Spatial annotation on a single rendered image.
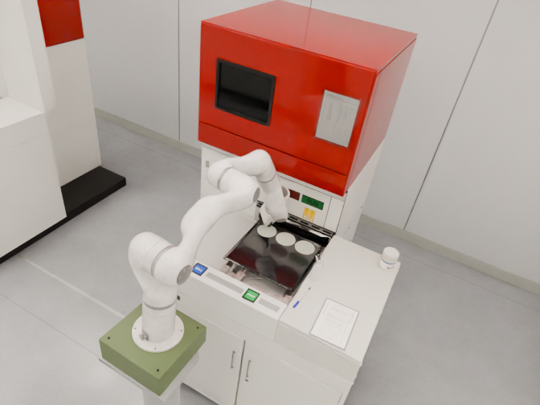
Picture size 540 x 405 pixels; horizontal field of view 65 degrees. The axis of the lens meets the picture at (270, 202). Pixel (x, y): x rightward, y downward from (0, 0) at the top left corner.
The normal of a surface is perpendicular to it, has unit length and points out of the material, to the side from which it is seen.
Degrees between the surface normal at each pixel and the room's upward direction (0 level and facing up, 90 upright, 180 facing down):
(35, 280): 0
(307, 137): 90
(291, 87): 90
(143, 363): 4
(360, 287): 0
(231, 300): 90
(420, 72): 90
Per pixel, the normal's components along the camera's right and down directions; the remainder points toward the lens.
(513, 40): -0.47, 0.48
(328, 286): 0.12, -0.80
